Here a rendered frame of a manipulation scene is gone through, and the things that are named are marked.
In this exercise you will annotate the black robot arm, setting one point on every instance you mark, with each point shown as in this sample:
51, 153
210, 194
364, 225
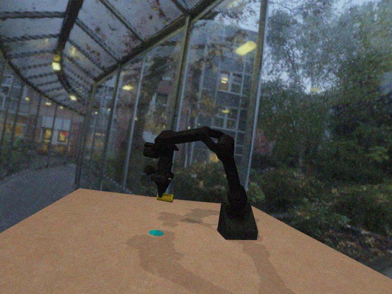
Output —
165, 144

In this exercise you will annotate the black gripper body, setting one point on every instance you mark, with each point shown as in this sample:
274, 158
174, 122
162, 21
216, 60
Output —
164, 172

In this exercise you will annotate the cyan circle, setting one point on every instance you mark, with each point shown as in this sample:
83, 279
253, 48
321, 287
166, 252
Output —
155, 232

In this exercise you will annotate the yellow cylinder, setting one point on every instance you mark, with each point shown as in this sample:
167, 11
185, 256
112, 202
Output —
166, 197

